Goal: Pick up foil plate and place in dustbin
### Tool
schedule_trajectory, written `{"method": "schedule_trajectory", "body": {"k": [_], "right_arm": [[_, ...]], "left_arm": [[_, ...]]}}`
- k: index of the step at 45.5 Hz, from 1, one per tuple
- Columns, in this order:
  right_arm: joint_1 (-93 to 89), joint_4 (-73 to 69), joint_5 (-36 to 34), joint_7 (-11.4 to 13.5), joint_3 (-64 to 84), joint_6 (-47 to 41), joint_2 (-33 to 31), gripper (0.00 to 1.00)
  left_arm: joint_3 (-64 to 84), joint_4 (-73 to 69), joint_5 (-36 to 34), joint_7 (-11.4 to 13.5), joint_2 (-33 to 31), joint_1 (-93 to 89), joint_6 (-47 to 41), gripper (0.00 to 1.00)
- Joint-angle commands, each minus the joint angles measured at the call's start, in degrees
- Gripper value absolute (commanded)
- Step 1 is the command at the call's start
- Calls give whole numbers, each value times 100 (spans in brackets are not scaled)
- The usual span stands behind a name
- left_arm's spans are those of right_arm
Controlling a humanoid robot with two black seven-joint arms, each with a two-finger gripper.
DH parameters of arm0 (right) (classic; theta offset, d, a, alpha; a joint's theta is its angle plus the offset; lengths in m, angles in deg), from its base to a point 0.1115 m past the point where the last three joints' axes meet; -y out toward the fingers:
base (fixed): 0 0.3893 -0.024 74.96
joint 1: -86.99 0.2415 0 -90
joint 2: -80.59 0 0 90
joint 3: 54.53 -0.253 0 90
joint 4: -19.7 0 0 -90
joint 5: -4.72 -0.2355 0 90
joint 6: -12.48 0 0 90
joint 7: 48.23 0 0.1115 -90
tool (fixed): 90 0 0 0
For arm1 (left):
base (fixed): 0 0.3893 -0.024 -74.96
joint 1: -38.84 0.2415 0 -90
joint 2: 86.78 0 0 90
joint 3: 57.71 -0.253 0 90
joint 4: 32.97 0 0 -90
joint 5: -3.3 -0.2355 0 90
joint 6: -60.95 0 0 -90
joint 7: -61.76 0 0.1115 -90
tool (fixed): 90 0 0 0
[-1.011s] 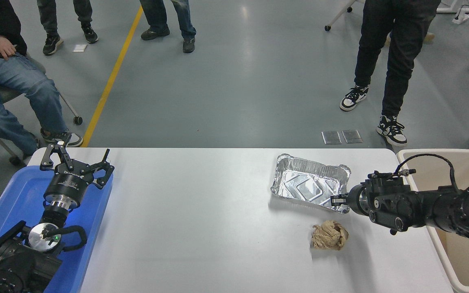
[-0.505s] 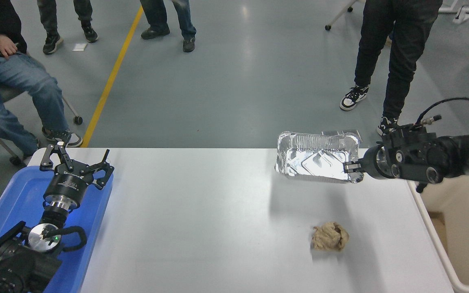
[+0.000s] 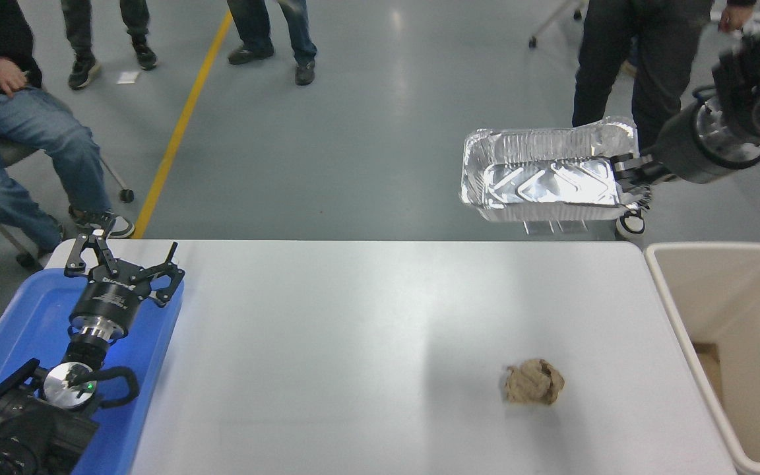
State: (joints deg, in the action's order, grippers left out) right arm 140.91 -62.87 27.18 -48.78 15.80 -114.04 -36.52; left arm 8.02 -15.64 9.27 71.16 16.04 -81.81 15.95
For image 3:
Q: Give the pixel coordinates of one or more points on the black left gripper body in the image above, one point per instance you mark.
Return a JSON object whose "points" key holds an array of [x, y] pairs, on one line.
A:
{"points": [[107, 303]]}

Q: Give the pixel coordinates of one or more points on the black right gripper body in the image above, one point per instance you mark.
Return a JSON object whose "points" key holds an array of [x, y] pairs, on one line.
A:
{"points": [[683, 152]]}

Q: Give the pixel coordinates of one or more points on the silver foil tray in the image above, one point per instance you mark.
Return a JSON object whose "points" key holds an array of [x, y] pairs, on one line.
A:
{"points": [[551, 178]]}

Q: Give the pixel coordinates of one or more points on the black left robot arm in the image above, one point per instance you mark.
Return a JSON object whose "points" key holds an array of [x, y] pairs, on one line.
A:
{"points": [[17, 429]]}

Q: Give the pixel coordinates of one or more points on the metal floor plate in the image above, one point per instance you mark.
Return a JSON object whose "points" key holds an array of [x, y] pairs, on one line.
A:
{"points": [[571, 227], [538, 227]]}

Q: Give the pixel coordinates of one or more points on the person's hand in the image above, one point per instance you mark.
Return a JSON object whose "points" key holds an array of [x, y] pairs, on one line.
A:
{"points": [[734, 18], [7, 76]]}

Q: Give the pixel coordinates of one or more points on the blue plastic tray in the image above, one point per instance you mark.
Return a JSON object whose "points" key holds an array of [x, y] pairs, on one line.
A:
{"points": [[27, 316]]}

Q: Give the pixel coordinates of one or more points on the person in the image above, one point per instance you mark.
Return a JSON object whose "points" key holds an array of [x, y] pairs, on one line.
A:
{"points": [[24, 138], [617, 66], [251, 49], [83, 69]]}

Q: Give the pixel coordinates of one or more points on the grey wheeled chair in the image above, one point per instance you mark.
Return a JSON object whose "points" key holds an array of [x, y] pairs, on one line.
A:
{"points": [[17, 153]]}

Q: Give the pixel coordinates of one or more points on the white wheeled chair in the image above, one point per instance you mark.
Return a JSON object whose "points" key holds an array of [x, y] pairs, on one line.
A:
{"points": [[551, 23]]}

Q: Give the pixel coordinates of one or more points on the large pale bin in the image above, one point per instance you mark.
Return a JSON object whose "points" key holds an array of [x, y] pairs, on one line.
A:
{"points": [[749, 316]]}

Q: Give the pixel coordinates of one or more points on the white paper scrap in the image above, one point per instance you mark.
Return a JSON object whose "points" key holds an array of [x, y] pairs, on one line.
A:
{"points": [[128, 77]]}

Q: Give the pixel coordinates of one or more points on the crumpled tan paper ball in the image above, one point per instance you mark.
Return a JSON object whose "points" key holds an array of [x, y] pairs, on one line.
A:
{"points": [[534, 382]]}

